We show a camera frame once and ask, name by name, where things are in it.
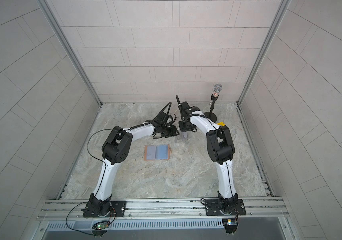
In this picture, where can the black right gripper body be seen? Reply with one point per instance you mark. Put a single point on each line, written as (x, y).
(186, 126)

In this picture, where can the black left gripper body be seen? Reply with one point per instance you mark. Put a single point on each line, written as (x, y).
(167, 131)

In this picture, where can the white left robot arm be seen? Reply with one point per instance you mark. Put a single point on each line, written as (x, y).
(117, 146)

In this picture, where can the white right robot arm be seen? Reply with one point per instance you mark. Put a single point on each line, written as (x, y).
(220, 149)

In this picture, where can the clear acrylic card stand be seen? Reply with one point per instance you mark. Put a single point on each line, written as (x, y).
(181, 138)

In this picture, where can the black microphone stand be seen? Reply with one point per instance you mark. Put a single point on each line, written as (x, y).
(214, 97)

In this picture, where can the white ventilation grille strip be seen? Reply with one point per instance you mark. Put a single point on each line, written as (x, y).
(143, 224)

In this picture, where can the right circuit board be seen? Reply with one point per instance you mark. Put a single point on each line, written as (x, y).
(230, 225)

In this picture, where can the left green circuit board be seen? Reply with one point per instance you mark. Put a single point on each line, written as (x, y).
(101, 226)

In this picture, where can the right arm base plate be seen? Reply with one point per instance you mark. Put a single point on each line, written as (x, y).
(217, 207)

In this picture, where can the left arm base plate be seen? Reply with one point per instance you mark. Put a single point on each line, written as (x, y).
(104, 210)

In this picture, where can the aluminium mounting rail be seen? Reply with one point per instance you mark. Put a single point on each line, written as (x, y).
(184, 208)

